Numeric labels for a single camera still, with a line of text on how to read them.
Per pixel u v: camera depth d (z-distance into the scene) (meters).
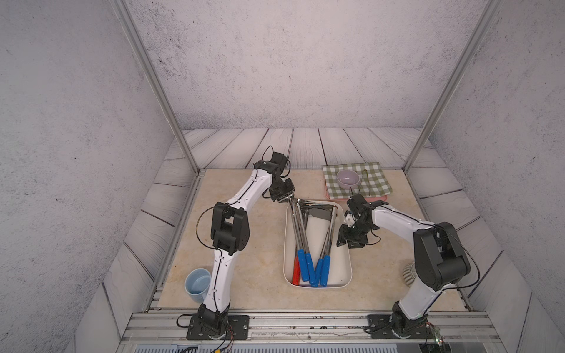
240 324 0.73
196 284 0.82
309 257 0.83
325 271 0.81
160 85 0.89
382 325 0.73
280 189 0.84
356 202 0.76
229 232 0.59
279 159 0.81
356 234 0.78
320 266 0.83
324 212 0.96
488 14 0.71
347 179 1.12
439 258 0.47
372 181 1.15
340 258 0.89
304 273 0.78
